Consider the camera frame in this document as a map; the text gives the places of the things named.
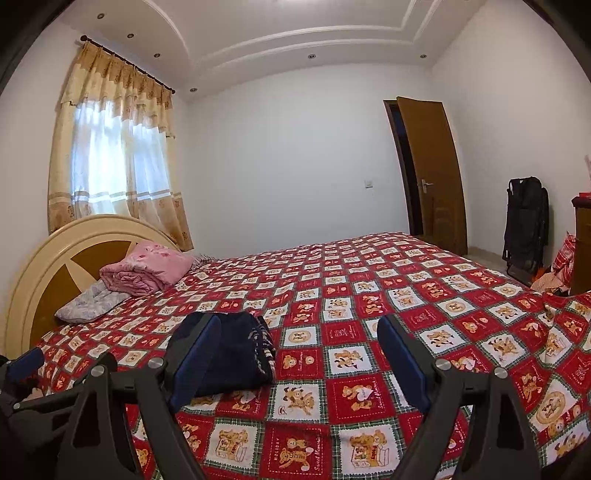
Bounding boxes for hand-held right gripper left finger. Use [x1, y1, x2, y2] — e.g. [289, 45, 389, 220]
[58, 313, 223, 480]

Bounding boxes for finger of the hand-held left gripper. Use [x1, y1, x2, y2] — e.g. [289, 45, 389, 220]
[11, 353, 117, 412]
[0, 348, 45, 393]

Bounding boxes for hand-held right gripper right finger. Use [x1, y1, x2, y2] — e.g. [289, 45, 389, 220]
[378, 315, 539, 480]

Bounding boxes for navy patterned knit sweater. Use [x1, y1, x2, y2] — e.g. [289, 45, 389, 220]
[166, 311, 278, 398]

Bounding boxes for red bear print bedspread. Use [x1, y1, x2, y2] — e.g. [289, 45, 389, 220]
[34, 231, 591, 480]

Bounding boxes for grey floral pillow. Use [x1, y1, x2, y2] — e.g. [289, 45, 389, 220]
[54, 279, 132, 324]

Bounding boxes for cream wooden bed headboard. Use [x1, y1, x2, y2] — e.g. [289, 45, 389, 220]
[4, 215, 183, 347]

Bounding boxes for pink folded blanket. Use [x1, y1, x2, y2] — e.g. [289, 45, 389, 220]
[99, 239, 195, 296]

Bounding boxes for brown wooden door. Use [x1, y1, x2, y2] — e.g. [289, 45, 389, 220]
[396, 96, 468, 256]

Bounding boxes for red plaid cloth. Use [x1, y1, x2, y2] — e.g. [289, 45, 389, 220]
[551, 233, 578, 282]

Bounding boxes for brown wooden cabinet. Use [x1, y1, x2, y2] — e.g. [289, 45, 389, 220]
[569, 196, 591, 296]

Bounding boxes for yellow and white curtain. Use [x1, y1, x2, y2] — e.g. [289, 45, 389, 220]
[47, 41, 195, 252]

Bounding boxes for dark curtain rod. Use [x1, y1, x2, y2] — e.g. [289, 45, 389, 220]
[80, 34, 176, 95]

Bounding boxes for row of recessed ceiling lights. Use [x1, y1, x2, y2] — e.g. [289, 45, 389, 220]
[95, 14, 428, 93]

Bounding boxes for dark wooden door frame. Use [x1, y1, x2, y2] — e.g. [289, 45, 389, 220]
[383, 99, 423, 237]

